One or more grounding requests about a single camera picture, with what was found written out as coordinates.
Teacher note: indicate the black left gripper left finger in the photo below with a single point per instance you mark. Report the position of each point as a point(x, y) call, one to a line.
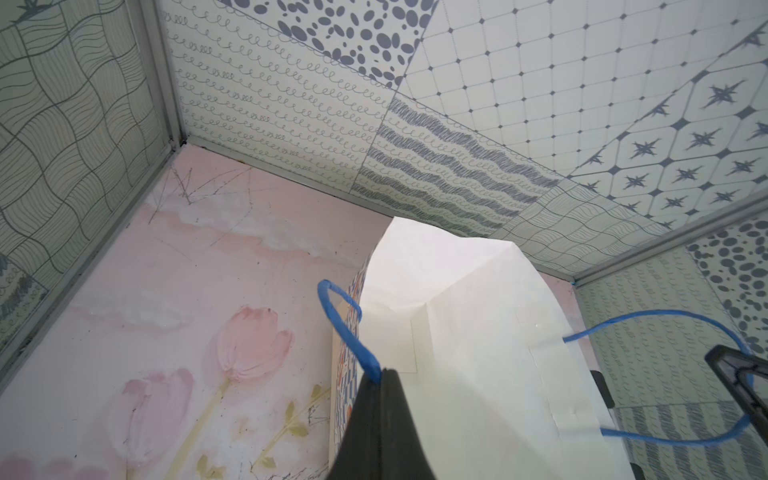
point(381, 440)

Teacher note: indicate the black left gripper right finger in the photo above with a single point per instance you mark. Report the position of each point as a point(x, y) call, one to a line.
point(738, 372)

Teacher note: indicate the blue checkered paper bag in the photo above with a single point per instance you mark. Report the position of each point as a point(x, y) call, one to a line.
point(491, 369)

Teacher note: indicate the black plastic tool case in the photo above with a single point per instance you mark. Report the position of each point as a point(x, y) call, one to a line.
point(603, 389)

